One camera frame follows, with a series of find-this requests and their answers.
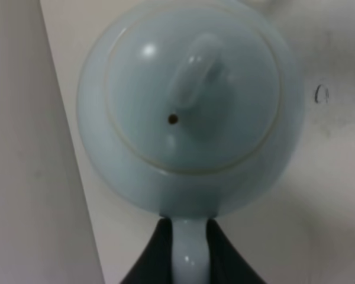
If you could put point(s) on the light blue porcelain teapot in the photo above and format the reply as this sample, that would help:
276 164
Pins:
190 109

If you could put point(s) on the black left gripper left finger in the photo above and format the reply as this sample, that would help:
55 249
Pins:
155 263

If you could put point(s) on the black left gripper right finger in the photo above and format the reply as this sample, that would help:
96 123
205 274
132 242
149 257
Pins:
227 266

